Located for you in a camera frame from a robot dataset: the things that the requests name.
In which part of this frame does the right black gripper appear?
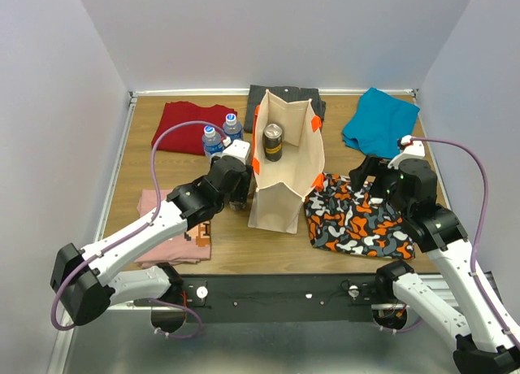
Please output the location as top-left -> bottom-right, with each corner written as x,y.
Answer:
349,151 -> 412,217

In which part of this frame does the silver top can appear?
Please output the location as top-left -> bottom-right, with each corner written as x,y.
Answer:
262,124 -> 283,162
229,202 -> 246,211

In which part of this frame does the beige canvas tote bag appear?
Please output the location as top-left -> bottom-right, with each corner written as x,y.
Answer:
248,91 -> 325,234

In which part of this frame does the blue cap water bottle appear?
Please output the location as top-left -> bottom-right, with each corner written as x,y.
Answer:
202,125 -> 224,159

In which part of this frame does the blue cap bottle front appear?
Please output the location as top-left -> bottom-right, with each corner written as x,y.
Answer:
223,113 -> 243,141

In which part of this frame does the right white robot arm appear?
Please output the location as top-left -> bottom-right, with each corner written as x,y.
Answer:
349,156 -> 519,373

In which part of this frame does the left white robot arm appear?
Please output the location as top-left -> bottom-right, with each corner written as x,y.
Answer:
50,155 -> 253,331

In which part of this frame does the orange camouflage folded garment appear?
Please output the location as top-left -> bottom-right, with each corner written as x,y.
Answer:
304,173 -> 415,260

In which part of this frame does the folded teal shirt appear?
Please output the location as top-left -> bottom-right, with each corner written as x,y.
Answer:
342,88 -> 420,159

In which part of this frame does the folded red shirt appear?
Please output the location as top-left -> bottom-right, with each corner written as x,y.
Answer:
150,102 -> 237,155

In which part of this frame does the folded pink graphic shirt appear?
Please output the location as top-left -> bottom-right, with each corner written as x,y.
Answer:
136,188 -> 214,267

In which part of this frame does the folded dark grey garment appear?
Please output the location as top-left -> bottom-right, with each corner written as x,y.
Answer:
243,85 -> 326,133

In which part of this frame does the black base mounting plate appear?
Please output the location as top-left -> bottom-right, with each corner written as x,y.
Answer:
133,272 -> 423,324

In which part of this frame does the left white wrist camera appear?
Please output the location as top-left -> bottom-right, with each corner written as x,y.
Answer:
221,137 -> 251,164

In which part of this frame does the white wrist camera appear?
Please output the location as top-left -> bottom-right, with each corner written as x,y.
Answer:
221,137 -> 251,164
388,135 -> 426,169

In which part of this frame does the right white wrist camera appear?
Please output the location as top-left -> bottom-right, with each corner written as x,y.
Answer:
388,135 -> 426,169

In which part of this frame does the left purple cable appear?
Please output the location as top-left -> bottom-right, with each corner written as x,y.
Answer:
50,120 -> 231,331

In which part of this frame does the aluminium table frame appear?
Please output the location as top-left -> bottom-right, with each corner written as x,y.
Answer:
45,87 -> 509,374

